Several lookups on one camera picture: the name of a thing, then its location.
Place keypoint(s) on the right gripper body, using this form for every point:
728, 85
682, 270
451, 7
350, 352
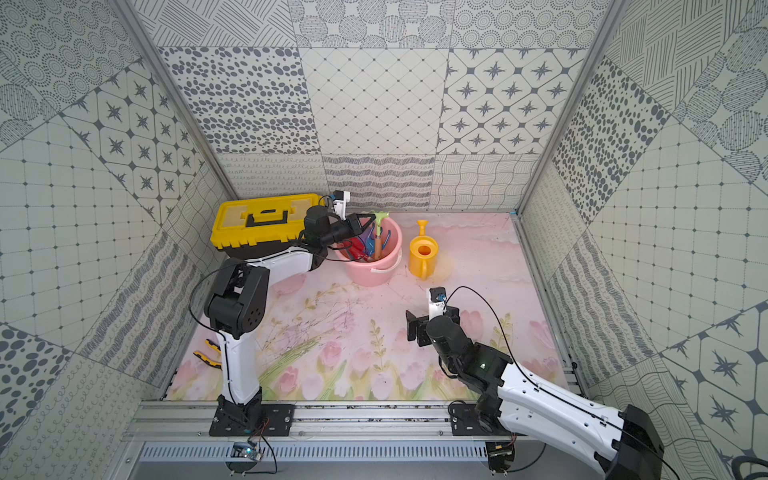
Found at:
421, 324

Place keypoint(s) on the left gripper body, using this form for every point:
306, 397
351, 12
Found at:
354, 226

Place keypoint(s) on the red shovel wooden handle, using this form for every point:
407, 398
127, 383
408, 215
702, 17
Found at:
356, 250

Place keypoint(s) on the green rake wooden handle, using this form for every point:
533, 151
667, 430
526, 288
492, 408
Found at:
374, 244

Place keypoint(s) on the pink plastic bucket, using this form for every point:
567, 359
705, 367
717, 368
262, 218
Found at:
375, 273

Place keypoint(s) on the yellow watering can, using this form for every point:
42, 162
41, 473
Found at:
423, 252

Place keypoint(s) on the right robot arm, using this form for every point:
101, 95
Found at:
619, 444

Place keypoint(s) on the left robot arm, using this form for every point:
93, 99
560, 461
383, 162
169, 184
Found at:
236, 302

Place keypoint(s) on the yellow black toolbox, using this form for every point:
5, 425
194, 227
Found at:
247, 223

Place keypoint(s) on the floral table mat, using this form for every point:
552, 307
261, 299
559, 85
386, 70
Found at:
326, 338

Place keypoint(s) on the yellow black pliers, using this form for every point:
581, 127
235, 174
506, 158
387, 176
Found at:
211, 356

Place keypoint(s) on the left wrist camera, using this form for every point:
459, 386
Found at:
340, 200

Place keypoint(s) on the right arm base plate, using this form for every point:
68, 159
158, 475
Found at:
469, 419

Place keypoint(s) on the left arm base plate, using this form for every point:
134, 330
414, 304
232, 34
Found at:
268, 420

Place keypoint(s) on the aluminium mounting rail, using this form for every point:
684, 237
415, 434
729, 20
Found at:
313, 421

